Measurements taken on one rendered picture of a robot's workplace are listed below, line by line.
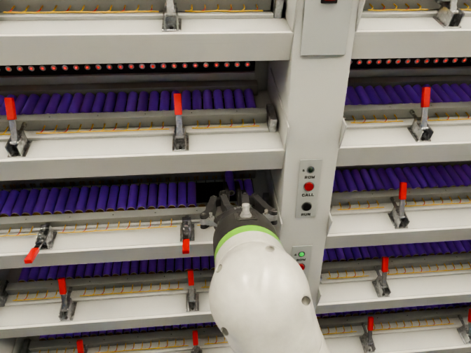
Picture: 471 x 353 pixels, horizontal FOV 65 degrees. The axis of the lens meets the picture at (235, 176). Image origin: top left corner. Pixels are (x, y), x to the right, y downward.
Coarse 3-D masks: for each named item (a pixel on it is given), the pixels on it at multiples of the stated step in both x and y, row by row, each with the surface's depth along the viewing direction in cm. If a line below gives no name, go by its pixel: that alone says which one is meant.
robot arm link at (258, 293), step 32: (224, 256) 42; (256, 256) 38; (288, 256) 40; (224, 288) 37; (256, 288) 36; (288, 288) 36; (224, 320) 37; (256, 320) 35; (288, 320) 36; (256, 352) 37; (288, 352) 37
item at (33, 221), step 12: (12, 216) 72; (24, 216) 72; (36, 216) 72; (48, 216) 72; (60, 216) 72; (72, 216) 72; (84, 216) 72; (96, 216) 72; (108, 216) 72; (120, 216) 72; (132, 216) 73; (144, 216) 73; (156, 216) 73; (168, 216) 73; (180, 216) 74; (192, 216) 74; (216, 216) 75; (0, 228) 71; (12, 228) 72; (96, 228) 72; (132, 228) 72; (144, 228) 73
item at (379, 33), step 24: (360, 0) 53; (384, 0) 60; (408, 0) 61; (432, 0) 61; (456, 0) 57; (360, 24) 58; (384, 24) 58; (408, 24) 58; (432, 24) 58; (456, 24) 58; (360, 48) 58; (384, 48) 58; (408, 48) 59; (432, 48) 59; (456, 48) 59
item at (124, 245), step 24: (264, 192) 81; (0, 240) 71; (24, 240) 71; (72, 240) 71; (96, 240) 71; (120, 240) 71; (144, 240) 72; (168, 240) 72; (0, 264) 70; (24, 264) 71; (48, 264) 72; (72, 264) 72
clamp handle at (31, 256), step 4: (40, 236) 69; (44, 236) 69; (40, 240) 68; (44, 240) 69; (36, 244) 67; (40, 244) 67; (32, 248) 66; (36, 248) 66; (32, 252) 65; (36, 252) 65; (28, 256) 64; (32, 256) 64; (24, 260) 63; (28, 260) 63; (32, 260) 63
